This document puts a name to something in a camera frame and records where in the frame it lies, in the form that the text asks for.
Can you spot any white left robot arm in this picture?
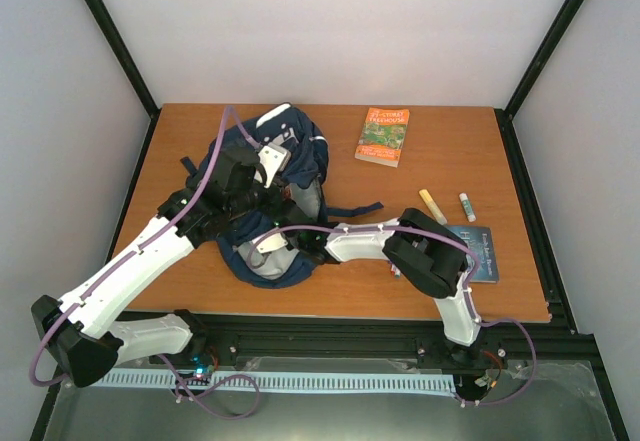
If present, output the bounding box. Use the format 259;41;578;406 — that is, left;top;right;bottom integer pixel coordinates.
31;143;290;387

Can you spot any white glue stick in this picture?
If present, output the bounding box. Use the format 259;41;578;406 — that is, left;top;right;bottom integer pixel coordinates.
459;193;477;223

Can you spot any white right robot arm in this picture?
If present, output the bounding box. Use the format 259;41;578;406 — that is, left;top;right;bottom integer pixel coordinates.
278;208;482;368

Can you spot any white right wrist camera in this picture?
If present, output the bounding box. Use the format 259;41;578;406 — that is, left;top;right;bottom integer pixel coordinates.
254;233;288;254

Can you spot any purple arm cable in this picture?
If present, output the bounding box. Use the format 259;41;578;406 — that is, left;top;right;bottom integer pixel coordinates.
245;224;537;407
30;105;261;387

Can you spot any navy blue backpack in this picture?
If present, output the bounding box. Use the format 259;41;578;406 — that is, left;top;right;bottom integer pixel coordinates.
214;103;383;289

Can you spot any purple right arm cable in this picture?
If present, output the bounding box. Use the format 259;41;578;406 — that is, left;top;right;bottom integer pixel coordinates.
245;224;537;407

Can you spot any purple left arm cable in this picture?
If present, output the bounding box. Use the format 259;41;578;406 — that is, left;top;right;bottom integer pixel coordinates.
30;105;261;387

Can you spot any light blue slotted cable duct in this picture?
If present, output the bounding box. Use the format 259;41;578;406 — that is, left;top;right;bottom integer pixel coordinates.
94;368;456;397

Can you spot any orange Treehouse book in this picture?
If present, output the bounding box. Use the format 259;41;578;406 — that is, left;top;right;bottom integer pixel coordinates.
355;107;410;168

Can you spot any yellow highlighter pen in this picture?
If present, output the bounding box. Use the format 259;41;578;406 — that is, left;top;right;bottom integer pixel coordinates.
419;189;448;225

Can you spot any dark blue Wuthering Heights book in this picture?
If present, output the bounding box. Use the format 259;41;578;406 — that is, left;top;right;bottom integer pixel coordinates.
447;225;500;284

